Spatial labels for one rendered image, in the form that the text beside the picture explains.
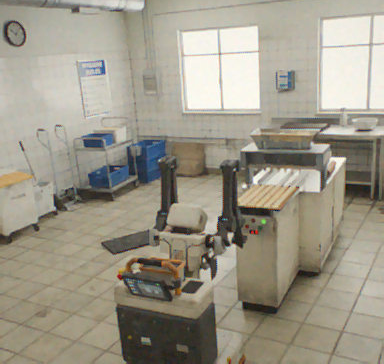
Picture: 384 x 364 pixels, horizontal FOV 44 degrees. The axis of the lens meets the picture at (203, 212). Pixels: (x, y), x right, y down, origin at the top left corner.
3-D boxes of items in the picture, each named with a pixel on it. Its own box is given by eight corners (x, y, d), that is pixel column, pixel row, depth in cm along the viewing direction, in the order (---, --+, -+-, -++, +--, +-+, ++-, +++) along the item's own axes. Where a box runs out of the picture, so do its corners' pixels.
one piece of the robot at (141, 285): (182, 309, 253) (170, 283, 238) (126, 299, 268) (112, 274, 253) (190, 293, 260) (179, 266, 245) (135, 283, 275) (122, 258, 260)
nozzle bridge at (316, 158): (253, 177, 457) (252, 142, 446) (329, 181, 427) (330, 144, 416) (241, 187, 429) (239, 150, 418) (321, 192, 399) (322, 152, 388)
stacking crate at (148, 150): (146, 150, 837) (145, 139, 830) (166, 151, 819) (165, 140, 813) (127, 158, 786) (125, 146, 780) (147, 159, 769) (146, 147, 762)
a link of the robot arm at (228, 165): (216, 159, 282) (232, 160, 278) (225, 158, 294) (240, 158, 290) (216, 232, 290) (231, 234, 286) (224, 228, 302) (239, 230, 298)
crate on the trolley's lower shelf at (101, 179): (108, 176, 767) (107, 164, 760) (129, 177, 753) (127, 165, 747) (89, 186, 717) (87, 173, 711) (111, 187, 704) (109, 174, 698)
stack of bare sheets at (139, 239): (113, 254, 513) (113, 252, 512) (101, 243, 546) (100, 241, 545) (163, 241, 541) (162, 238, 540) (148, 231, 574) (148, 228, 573)
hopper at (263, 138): (259, 143, 440) (259, 128, 436) (320, 144, 417) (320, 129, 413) (249, 150, 416) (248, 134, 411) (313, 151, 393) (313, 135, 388)
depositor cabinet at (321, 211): (281, 225, 565) (280, 156, 537) (343, 230, 535) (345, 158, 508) (244, 270, 456) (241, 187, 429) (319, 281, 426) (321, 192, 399)
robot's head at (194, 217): (195, 227, 277) (201, 204, 281) (163, 224, 285) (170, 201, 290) (203, 236, 289) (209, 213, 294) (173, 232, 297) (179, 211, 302)
